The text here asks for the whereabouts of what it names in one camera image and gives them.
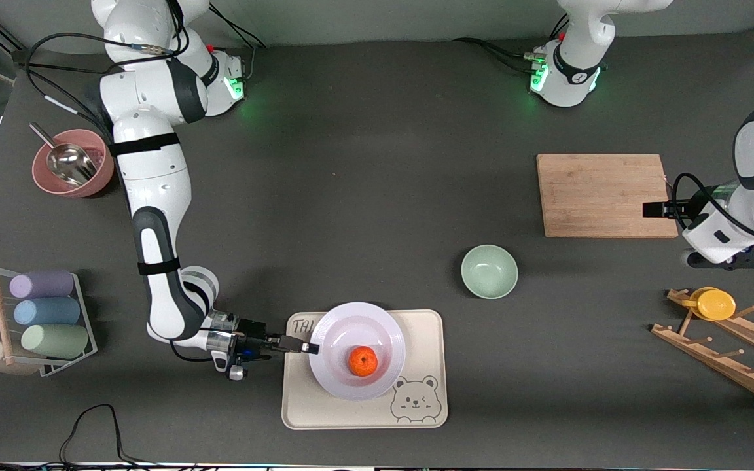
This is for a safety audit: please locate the pink bowl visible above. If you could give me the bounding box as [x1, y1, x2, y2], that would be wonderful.
[31, 129, 115, 198]

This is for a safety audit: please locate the blue cup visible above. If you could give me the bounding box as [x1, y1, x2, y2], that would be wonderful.
[13, 298, 81, 326]

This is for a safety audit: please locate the black right arm base cable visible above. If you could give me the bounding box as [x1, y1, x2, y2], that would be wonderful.
[207, 3, 268, 50]

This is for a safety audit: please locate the purple cup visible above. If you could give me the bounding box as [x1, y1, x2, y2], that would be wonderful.
[9, 270, 75, 300]

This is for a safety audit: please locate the wooden cutting board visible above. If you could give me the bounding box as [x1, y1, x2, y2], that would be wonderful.
[536, 154, 679, 239]

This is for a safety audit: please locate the dark grey table mat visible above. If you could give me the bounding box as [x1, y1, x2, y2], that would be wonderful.
[0, 26, 754, 466]

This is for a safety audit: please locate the yellow cup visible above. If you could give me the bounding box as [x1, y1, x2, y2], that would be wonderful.
[681, 287, 737, 321]

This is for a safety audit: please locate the green cup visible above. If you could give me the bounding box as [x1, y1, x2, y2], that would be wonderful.
[21, 324, 90, 359]

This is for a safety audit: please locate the black left arm base cable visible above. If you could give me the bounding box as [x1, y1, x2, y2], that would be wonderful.
[452, 36, 548, 74]

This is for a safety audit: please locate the black arm base cable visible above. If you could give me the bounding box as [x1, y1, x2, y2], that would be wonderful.
[207, 3, 268, 50]
[452, 36, 548, 74]

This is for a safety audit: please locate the white round plate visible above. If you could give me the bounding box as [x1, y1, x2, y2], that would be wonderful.
[309, 302, 407, 402]

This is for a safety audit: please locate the beige bear print tray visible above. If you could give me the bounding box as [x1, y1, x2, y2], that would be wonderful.
[281, 309, 448, 430]

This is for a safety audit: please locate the light green bowl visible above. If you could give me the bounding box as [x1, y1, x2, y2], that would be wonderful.
[461, 245, 519, 300]

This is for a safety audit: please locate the metal scoop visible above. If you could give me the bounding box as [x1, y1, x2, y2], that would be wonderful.
[29, 122, 98, 187]

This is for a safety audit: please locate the wooden peg rack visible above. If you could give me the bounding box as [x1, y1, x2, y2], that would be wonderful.
[651, 288, 754, 413]

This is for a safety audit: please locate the orange fruit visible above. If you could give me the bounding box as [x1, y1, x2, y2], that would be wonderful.
[349, 346, 379, 377]

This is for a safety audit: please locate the white wire cup rack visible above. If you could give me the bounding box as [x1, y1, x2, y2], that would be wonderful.
[0, 263, 98, 378]

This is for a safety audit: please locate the black cable at table edge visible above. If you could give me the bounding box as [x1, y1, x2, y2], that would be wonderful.
[0, 404, 175, 471]

